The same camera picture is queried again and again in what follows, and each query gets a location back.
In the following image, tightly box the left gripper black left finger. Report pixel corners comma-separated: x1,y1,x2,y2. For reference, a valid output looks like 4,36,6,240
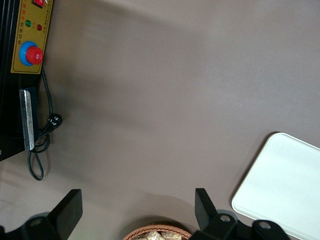
0,189,84,240

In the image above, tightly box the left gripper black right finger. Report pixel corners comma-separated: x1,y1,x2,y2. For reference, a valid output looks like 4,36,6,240
191,188,291,240

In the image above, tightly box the beige rectangular tray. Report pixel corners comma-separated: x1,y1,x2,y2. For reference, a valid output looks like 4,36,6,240
231,132,320,238

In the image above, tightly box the clear-wrapped brown biscuit packet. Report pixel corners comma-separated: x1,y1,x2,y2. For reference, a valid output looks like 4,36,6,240
159,231,186,240
138,231,162,240

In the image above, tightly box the round brown wicker basket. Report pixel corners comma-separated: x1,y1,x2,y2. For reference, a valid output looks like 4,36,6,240
121,223,193,240

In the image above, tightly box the silver metal plate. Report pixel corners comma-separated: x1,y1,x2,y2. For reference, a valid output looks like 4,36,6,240
19,89,38,151

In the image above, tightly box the brown table cover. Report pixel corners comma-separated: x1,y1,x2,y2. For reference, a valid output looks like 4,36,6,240
0,0,320,240

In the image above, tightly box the red emergency stop button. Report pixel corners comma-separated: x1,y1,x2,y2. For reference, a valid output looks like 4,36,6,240
19,40,45,67

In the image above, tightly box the black yellow control box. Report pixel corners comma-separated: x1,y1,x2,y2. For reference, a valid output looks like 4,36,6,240
0,0,55,162

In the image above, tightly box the black power cable with plug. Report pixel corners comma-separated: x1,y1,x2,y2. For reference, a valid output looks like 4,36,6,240
27,67,63,181

